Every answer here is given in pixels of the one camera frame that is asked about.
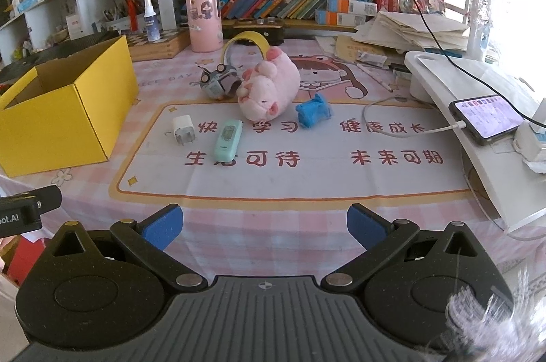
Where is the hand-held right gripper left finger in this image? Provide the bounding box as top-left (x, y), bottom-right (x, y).
top-left (45, 205), bottom-right (211, 294)

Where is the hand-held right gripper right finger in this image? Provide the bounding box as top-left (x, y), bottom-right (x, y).
top-left (320, 203), bottom-right (492, 294)

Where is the black electric keyboard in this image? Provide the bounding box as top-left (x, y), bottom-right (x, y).
top-left (0, 30), bottom-right (121, 83)

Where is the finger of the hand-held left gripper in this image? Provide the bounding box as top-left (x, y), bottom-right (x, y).
top-left (0, 185), bottom-right (63, 214)

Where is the white spray bottle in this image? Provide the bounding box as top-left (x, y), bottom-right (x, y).
top-left (143, 0), bottom-right (162, 43)

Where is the wooden chessboard box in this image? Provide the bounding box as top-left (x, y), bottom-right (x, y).
top-left (127, 28), bottom-right (191, 62)

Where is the white pen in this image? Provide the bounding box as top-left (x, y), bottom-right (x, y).
top-left (356, 62), bottom-right (394, 92)

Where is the mint green remote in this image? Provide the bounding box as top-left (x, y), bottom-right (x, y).
top-left (213, 120), bottom-right (244, 165)

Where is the orange and blue carton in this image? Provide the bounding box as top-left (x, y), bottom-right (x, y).
top-left (316, 9), bottom-right (378, 28)
top-left (326, 0), bottom-right (378, 15)

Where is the grey toy car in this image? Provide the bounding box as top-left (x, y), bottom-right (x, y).
top-left (200, 62), bottom-right (242, 101)

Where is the white monitor stand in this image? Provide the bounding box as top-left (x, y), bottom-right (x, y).
top-left (403, 50), bottom-right (546, 235)

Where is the dark brown wooden box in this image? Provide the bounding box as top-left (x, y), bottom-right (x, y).
top-left (222, 17), bottom-right (284, 46)

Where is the pink cartoon cylinder container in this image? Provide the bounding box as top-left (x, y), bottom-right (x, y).
top-left (185, 0), bottom-right (222, 53)

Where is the white box device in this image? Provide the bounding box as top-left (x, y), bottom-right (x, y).
top-left (513, 98), bottom-right (546, 165)

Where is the white charger plug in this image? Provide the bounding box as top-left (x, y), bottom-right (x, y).
top-left (171, 115), bottom-right (198, 147)

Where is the black smartphone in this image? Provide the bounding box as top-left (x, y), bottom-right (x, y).
top-left (449, 94), bottom-right (525, 146)

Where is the pile of loose papers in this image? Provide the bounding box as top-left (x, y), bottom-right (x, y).
top-left (353, 10), bottom-right (471, 56)

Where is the black cable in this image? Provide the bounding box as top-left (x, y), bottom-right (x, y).
top-left (353, 0), bottom-right (546, 129)

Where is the fluffy grey cuff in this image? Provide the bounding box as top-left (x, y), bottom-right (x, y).
top-left (445, 265), bottom-right (546, 362)

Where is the yellow cardboard box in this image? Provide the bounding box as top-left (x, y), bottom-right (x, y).
top-left (0, 34), bottom-right (140, 178)

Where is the pink plush pig toy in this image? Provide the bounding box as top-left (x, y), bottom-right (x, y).
top-left (236, 48), bottom-right (301, 121)

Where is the yellow tape roll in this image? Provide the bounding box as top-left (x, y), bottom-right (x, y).
top-left (221, 31), bottom-right (272, 69)

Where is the cup of brushes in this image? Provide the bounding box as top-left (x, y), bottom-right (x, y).
top-left (102, 0), bottom-right (146, 33)

